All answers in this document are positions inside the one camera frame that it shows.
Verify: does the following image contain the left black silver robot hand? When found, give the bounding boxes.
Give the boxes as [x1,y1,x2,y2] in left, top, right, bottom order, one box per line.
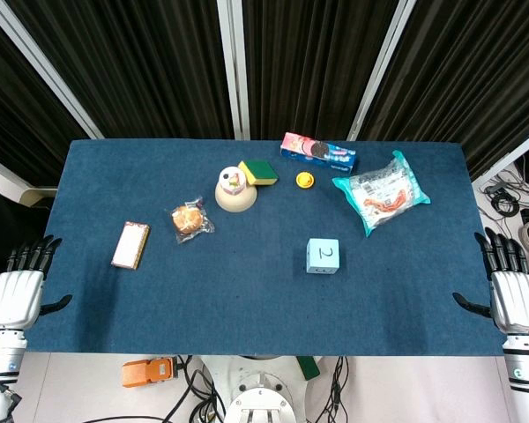
[0,234,74,331]

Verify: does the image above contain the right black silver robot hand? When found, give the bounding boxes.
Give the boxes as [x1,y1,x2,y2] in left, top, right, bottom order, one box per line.
[451,227,529,334]

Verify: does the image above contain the light blue number cube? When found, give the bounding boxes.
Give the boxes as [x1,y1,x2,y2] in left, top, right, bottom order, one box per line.
[306,237,341,275]

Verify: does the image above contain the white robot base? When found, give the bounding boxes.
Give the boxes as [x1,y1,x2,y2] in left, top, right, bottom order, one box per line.
[200,355,336,423]

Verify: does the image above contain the white yellow flat box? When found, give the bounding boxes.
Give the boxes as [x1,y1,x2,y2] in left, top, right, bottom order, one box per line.
[110,221,152,271]

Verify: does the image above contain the orange device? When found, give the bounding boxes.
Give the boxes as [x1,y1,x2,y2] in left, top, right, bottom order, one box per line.
[122,357,178,389]

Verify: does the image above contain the black curtain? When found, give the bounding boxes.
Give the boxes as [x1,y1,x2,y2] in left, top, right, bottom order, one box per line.
[4,0,235,140]
[241,0,401,141]
[0,8,92,189]
[356,0,529,182]

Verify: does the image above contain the teal clear snack bag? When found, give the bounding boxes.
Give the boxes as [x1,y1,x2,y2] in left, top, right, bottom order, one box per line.
[332,150,432,238]

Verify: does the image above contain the wrapped round bread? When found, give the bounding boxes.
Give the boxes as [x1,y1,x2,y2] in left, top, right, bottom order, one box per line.
[165,197,216,245]

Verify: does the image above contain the green block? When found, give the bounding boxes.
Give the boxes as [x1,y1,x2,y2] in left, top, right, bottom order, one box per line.
[295,355,321,381]

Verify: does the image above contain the beige upturned bowl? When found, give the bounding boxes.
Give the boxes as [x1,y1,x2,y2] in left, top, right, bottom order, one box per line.
[214,178,258,213]

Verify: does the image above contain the blue table cloth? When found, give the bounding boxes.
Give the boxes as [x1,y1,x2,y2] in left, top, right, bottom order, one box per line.
[25,139,506,358]

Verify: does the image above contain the blue cookie box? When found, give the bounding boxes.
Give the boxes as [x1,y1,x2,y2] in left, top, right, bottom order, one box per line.
[279,131,359,175]

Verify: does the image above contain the pink white toy cake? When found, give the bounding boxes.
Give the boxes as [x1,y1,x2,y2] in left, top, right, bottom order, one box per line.
[218,166,248,196]

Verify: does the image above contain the yellow green sponge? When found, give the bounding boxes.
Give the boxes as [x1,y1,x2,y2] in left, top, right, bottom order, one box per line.
[237,159,279,188]

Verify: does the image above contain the black cable bundle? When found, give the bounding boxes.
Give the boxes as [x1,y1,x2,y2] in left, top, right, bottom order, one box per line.
[480,171,529,218]

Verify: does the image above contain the white frame post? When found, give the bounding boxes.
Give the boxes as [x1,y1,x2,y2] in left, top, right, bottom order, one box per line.
[0,0,105,140]
[215,0,251,141]
[470,122,529,189]
[346,0,419,142]

